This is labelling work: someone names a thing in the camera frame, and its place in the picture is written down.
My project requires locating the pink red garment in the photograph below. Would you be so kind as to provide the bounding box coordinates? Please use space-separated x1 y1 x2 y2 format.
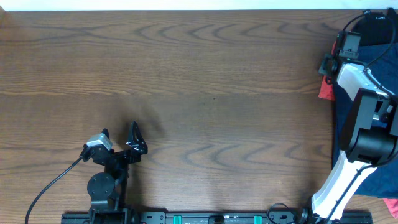
318 42 336 101

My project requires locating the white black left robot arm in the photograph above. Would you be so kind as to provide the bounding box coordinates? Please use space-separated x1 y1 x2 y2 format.
80 121 148 223

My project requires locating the navy blue garment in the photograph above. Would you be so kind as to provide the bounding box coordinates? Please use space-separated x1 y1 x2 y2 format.
331 42 398 200

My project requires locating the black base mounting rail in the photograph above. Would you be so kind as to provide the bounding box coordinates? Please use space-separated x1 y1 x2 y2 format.
61 211 374 224

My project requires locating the black garment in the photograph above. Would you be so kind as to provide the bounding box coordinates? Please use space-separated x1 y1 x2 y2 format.
351 8 397 46

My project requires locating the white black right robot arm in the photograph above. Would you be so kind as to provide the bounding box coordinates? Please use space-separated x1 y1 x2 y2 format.
307 30 397 223

